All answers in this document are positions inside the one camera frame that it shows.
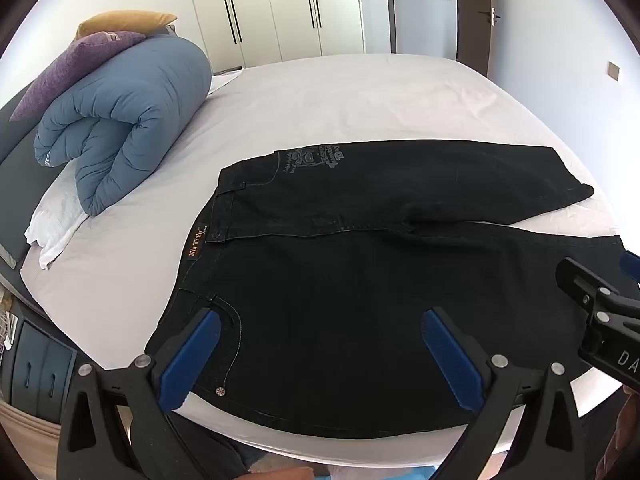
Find white folded sheet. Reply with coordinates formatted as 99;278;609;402
25;164;90;272

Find person's right hand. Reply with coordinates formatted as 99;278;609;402
606;386;640;467

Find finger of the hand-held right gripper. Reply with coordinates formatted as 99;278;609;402
619;250;640;288
555;257;640;356

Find cream wardrobe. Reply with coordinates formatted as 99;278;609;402
185;0;392;69

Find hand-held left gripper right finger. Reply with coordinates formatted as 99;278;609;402
421;306;587;480

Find person's leg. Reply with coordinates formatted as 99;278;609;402
172;412;321;480

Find dark brown door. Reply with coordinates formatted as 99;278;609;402
456;0;497;77

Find bed with white sheet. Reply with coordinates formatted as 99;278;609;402
20;54;628;467

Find black denim pants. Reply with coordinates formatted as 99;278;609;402
145;140;627;439

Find rolled blue duvet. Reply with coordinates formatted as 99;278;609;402
34;35;213;217

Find yellow pillow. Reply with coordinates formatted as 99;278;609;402
76;11;179;41

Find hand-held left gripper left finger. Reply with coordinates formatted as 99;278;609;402
56;306;223;480

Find purple pillow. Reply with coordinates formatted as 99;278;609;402
9;31;146;122

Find grey bedside drawer cabinet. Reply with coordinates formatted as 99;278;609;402
0;305;78;426

